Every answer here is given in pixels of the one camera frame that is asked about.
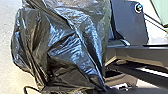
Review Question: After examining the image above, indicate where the green framed glass door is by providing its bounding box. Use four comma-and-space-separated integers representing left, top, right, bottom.
149, 0, 168, 29

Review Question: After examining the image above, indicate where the black trash bag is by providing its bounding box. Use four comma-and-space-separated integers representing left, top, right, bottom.
9, 0, 113, 94

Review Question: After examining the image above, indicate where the silver base bolt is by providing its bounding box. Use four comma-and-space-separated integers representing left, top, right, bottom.
133, 2, 144, 14

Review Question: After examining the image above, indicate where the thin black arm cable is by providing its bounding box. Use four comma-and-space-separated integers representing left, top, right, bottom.
143, 12, 168, 34

